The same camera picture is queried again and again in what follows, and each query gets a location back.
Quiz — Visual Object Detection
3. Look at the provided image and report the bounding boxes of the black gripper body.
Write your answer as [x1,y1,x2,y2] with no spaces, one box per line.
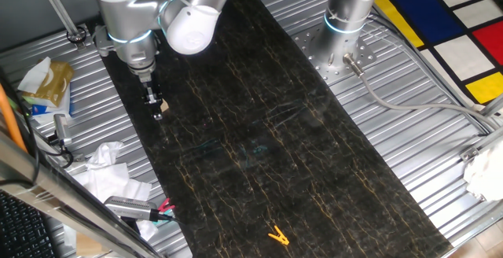
[139,76,161,100]

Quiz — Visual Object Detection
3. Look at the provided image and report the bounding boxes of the colour block patterned cloth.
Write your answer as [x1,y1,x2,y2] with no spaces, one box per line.
[373,0,503,105]

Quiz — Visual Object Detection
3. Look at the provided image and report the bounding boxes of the crumpled white tissue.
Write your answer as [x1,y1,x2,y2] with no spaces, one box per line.
[85,141,125,172]

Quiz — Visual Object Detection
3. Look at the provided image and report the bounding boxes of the yellow tissue box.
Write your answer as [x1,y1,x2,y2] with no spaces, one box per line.
[33,60,75,109]

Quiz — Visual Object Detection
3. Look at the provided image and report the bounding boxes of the red plastic clip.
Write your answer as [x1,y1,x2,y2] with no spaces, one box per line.
[156,197,177,214]

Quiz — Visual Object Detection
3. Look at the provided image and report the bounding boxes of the green plastic clip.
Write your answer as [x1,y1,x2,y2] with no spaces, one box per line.
[152,208,174,226]

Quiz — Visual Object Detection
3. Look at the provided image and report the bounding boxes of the blue white tissue pack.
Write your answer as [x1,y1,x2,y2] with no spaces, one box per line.
[22,88,74,126]

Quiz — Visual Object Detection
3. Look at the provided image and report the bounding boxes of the black marble pattern mat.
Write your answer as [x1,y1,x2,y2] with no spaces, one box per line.
[95,0,453,258]

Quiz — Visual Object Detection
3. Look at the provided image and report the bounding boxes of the white pulled tissue sheet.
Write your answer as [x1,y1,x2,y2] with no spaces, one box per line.
[17,56,53,94]

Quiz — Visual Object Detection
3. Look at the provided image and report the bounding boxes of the orange clothespin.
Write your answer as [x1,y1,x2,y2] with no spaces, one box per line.
[267,225,291,246]

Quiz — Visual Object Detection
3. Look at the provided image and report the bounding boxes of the black keyboard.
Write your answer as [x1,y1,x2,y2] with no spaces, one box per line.
[0,190,60,258]

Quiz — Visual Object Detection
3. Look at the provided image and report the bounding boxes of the white cloth bundle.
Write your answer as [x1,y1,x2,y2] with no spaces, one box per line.
[462,139,503,203]

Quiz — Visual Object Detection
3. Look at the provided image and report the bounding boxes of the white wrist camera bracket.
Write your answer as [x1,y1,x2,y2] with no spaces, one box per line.
[93,24,119,57]

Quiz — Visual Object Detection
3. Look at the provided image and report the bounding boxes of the grey camera stand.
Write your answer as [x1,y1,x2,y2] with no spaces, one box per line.
[53,113,74,148]

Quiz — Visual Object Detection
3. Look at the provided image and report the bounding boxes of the black looped cable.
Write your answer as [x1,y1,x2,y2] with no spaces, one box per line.
[41,131,75,169]

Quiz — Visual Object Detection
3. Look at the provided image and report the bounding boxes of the ribbed silver camera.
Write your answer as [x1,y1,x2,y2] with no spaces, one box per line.
[103,195,160,223]

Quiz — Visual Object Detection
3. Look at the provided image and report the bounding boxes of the thin black usb cable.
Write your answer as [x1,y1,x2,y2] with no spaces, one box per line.
[155,209,185,226]

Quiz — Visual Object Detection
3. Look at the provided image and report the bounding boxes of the thick black cable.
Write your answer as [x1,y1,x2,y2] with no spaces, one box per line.
[0,67,42,188]

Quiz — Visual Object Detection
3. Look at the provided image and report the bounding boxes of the silver camera stand pole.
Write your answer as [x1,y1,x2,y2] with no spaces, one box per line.
[32,0,87,50]

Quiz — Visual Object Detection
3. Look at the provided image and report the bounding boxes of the aluminium frame bar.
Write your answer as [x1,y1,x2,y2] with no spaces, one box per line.
[0,130,164,258]

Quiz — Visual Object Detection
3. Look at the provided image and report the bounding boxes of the orange cable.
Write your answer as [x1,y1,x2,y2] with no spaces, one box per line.
[0,83,28,155]

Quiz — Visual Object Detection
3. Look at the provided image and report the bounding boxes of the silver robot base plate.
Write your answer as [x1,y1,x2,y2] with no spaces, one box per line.
[292,24,377,86]

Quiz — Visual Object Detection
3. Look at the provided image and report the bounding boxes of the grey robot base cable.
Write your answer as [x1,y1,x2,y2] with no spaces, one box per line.
[342,53,503,131]

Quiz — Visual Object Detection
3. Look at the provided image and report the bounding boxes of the aluminium profile with bracket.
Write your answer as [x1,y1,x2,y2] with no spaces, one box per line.
[458,126,503,164]

